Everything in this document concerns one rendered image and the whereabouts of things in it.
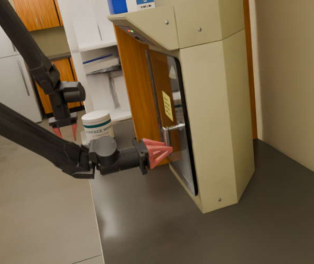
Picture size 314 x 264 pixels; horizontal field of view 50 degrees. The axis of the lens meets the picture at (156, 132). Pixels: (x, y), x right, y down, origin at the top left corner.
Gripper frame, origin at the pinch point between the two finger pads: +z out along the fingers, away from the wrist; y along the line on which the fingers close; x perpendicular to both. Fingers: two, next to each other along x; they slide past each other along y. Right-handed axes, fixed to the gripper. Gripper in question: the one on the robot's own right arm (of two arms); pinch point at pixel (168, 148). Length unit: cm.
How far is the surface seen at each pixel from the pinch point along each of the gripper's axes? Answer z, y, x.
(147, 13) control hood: -1.7, -0.5, -36.6
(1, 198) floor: -118, 217, 151
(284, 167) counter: 40.0, 1.8, 19.9
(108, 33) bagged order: 4, 127, -6
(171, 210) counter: -2.0, -3.2, 19.9
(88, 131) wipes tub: -21, 63, 21
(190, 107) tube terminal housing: 5.7, -4.2, -13.0
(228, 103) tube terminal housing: 16.4, -4.1, -11.7
